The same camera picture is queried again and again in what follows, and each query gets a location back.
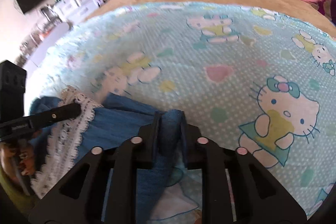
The person's left hand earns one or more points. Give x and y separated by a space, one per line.
19 158

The blue denim pants lace trim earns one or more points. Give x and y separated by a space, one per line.
123 124

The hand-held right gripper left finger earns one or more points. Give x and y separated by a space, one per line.
126 158

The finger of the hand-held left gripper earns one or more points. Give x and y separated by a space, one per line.
56 115

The white rounded board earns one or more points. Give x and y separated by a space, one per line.
48 43

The cartoon printed light blue blanket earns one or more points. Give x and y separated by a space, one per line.
223 69

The white drawer cabinet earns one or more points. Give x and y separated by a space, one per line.
76 2

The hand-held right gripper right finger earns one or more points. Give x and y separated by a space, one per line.
207 155

